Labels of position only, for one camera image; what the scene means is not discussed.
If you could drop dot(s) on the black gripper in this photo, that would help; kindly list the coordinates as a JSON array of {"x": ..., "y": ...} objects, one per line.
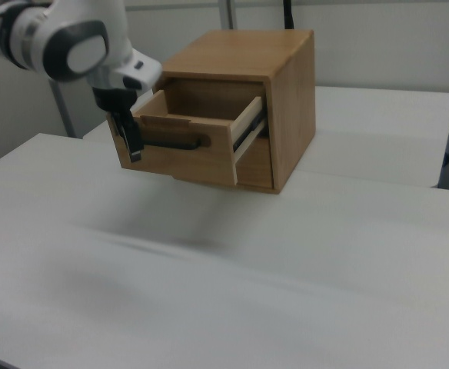
[{"x": 115, "y": 98}]

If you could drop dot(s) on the oak wooden sliding drawer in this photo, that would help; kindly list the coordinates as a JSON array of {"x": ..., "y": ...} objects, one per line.
[{"x": 178, "y": 163}]

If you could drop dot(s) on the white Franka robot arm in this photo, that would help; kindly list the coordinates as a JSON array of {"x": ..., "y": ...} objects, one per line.
[{"x": 94, "y": 23}]

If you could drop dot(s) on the black metal drawer slide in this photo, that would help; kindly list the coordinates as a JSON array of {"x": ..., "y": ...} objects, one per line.
[{"x": 247, "y": 130}]

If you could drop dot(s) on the oak wooden drawer cabinet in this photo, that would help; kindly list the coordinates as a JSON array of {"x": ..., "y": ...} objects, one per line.
[{"x": 290, "y": 115}]

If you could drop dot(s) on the grey metal frame leg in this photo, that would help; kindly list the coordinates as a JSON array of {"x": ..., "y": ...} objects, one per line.
[{"x": 61, "y": 109}]

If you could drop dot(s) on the grey metal partition post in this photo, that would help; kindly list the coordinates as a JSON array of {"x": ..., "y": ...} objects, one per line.
[{"x": 227, "y": 13}]

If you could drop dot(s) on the black camera stand pole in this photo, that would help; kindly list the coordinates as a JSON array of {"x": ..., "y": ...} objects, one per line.
[{"x": 288, "y": 13}]

